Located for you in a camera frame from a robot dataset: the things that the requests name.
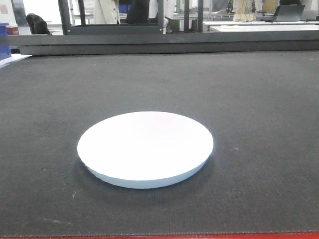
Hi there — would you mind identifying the white round plate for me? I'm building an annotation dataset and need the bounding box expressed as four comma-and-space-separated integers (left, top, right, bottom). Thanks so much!
77, 111, 214, 189

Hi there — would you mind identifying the dark grey table mat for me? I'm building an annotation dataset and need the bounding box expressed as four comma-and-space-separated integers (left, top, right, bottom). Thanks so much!
0, 51, 319, 238

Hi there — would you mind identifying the person in black clothes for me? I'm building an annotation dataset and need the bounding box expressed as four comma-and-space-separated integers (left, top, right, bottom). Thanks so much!
126, 0, 150, 24

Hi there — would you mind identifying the white lab bench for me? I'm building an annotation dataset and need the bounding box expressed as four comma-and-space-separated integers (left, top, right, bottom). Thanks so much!
202, 21, 319, 33

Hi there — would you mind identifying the person in beige coat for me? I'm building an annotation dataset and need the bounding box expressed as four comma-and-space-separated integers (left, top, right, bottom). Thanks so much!
94, 0, 120, 24

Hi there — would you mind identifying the black office chair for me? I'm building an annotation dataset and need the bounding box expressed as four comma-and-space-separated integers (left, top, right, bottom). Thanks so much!
26, 13, 51, 35

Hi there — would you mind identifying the open grey laptop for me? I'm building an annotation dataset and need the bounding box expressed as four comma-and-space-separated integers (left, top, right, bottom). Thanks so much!
263, 4, 305, 22

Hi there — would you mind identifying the blue plastic crate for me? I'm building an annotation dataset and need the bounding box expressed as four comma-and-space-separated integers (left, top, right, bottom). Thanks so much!
0, 22, 11, 60

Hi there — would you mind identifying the dark metal frame rail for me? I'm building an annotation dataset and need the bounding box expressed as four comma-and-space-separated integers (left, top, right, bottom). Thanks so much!
5, 30, 319, 56

